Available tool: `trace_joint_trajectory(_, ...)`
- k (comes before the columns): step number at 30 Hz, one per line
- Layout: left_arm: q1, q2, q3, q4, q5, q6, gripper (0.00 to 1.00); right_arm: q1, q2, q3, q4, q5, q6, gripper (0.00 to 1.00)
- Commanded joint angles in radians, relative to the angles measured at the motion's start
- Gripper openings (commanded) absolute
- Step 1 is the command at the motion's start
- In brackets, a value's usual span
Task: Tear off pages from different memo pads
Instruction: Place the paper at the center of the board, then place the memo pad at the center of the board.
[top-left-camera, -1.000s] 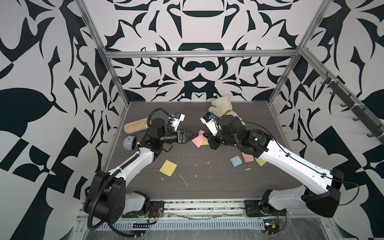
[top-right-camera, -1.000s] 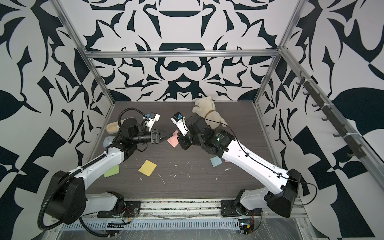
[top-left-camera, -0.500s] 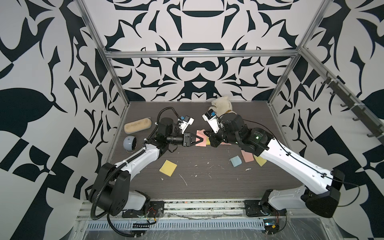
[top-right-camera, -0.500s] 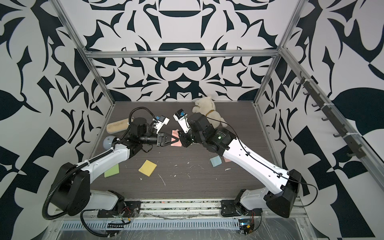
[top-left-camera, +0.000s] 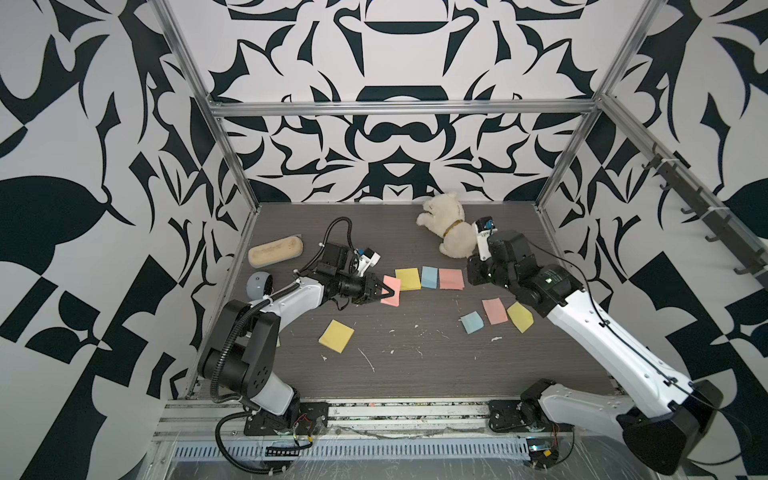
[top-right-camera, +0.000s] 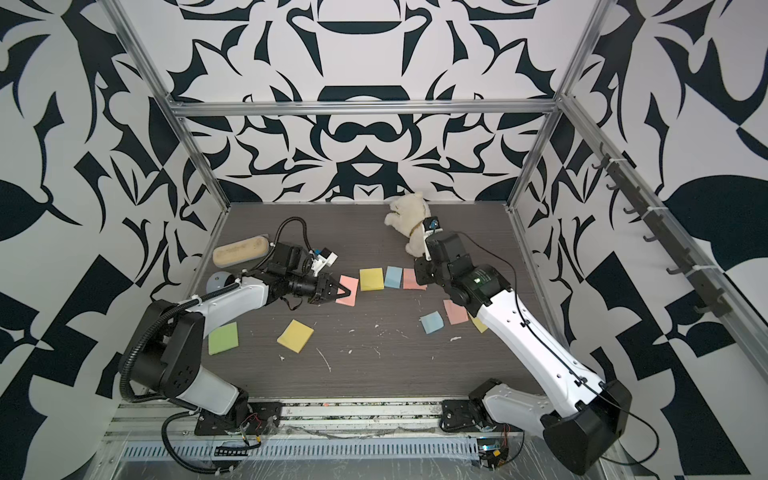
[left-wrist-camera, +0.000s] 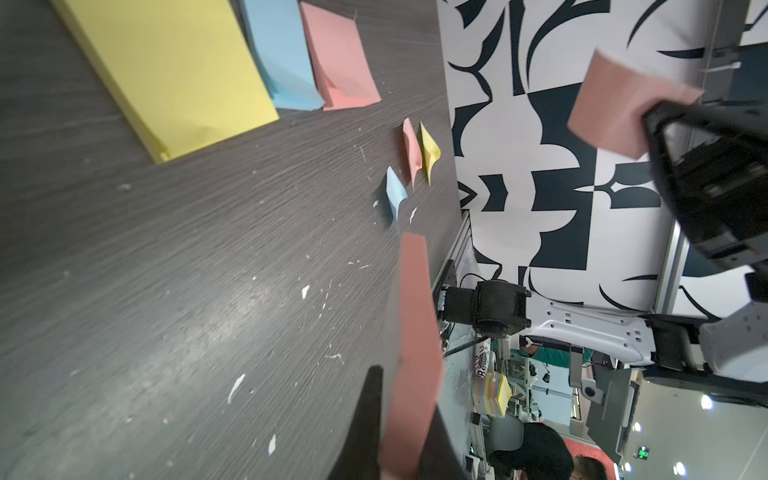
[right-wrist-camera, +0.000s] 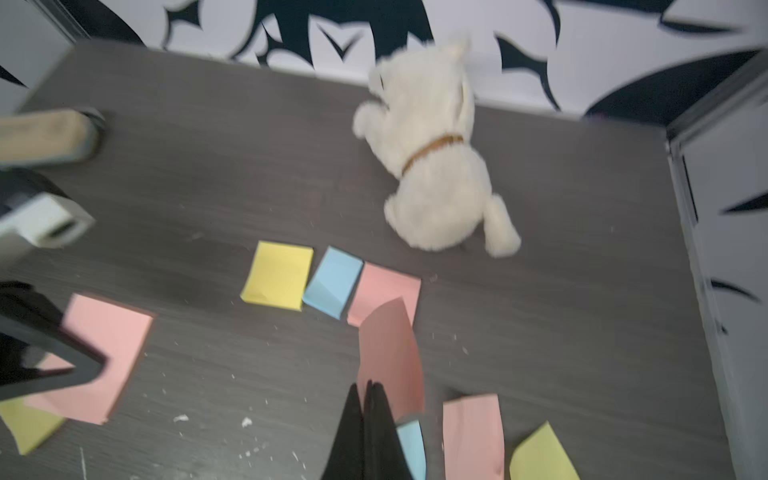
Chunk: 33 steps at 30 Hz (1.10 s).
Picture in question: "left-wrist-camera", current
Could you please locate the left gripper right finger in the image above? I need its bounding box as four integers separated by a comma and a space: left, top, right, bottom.
417, 409, 466, 480

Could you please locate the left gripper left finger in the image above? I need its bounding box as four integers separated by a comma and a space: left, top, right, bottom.
328, 365, 383, 480

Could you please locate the torn yellow memo page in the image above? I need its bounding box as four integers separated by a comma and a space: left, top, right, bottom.
419, 122, 442, 185

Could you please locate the blue memo pad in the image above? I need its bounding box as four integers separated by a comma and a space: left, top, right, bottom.
239, 0, 324, 111

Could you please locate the torn blue memo page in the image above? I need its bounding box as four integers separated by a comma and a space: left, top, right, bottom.
385, 167, 408, 221

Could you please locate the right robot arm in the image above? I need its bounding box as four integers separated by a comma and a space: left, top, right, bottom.
434, 101, 767, 406

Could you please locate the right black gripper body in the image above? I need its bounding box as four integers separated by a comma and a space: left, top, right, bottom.
643, 100, 767, 276

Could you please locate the yellow memo pad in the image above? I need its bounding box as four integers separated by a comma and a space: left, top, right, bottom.
53, 0, 279, 164

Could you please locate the pink memo pad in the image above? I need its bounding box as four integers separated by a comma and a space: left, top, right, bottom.
299, 1, 381, 111

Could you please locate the torn pink memo page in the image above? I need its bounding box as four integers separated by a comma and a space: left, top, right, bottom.
402, 118, 423, 186

